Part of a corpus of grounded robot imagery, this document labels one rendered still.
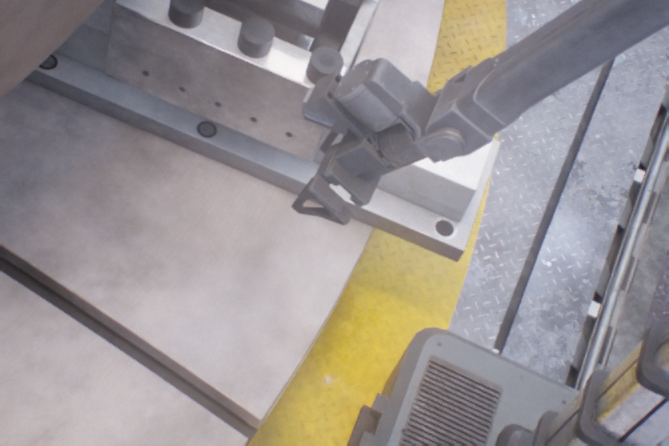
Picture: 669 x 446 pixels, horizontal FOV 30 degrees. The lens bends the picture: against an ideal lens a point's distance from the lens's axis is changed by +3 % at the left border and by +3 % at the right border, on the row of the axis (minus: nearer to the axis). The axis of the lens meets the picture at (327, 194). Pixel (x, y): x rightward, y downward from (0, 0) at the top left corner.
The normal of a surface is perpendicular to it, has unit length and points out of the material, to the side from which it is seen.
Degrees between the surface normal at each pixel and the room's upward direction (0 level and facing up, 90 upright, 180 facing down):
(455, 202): 72
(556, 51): 89
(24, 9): 90
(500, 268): 0
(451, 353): 0
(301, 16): 90
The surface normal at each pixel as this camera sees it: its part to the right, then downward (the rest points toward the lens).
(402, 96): 0.59, -0.31
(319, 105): -0.35, 0.74
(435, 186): -0.24, 0.54
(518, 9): 0.22, -0.54
